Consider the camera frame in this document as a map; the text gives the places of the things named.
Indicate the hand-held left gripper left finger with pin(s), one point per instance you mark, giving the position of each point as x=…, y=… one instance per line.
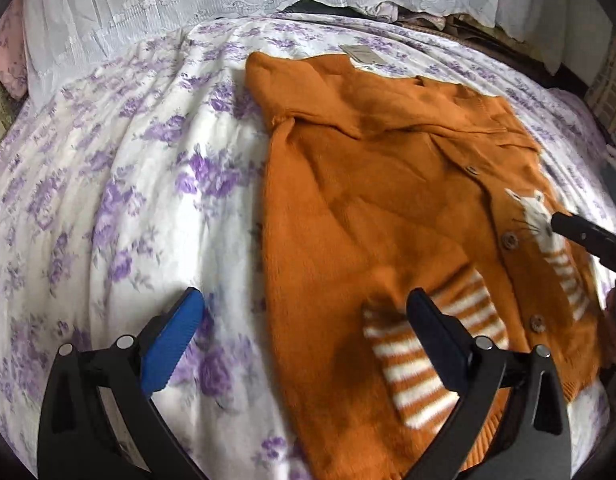
x=170, y=340

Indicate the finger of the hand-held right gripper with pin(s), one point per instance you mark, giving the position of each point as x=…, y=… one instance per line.
x=588, y=237

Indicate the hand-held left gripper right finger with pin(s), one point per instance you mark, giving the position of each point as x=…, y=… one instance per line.
x=435, y=342

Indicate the orange knit cardigan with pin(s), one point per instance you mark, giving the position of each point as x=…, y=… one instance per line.
x=368, y=200

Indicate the purple floral bedsheet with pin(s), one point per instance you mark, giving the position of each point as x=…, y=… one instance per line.
x=113, y=185

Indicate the pile of folded fabrics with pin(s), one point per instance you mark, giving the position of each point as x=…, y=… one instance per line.
x=413, y=17

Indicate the paper garment tag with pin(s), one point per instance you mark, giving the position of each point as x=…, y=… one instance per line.
x=363, y=54

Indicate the pink floral cloth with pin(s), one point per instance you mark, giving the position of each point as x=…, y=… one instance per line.
x=5, y=55

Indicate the white lace cover cloth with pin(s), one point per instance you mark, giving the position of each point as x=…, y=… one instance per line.
x=188, y=5

